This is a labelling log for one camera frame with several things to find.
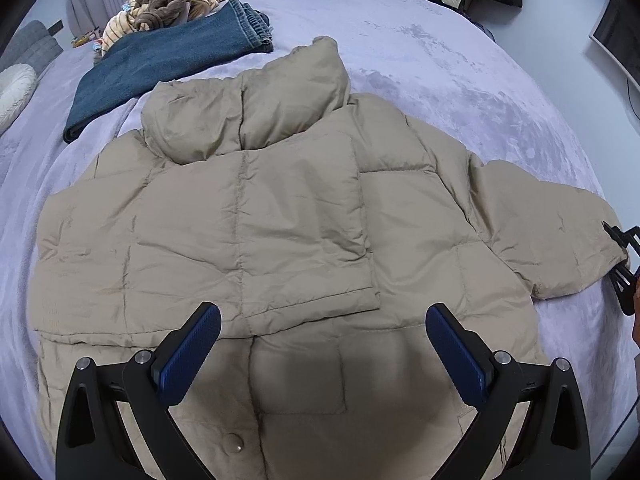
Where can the beige puffer jacket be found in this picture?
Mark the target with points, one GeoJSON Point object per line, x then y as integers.
{"type": "Point", "coordinates": [300, 220]}

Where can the blue denim jeans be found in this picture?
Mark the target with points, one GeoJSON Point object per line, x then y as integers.
{"type": "Point", "coordinates": [165, 55]}

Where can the lavender plush bed blanket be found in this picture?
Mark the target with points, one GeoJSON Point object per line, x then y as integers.
{"type": "Point", "coordinates": [425, 60]}

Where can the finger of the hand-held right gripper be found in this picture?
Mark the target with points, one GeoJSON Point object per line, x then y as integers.
{"type": "Point", "coordinates": [622, 236]}
{"type": "Point", "coordinates": [622, 280]}

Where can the brown plush garment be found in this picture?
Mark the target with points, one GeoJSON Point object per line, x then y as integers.
{"type": "Point", "coordinates": [157, 0]}

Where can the silver framed wall screen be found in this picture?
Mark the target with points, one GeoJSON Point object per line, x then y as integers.
{"type": "Point", "coordinates": [617, 40]}

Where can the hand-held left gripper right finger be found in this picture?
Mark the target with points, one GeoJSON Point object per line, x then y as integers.
{"type": "Point", "coordinates": [457, 355]}

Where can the white round cushion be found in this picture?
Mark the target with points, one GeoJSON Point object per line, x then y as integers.
{"type": "Point", "coordinates": [12, 92]}

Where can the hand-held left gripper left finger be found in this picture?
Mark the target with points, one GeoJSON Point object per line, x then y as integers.
{"type": "Point", "coordinates": [187, 355]}

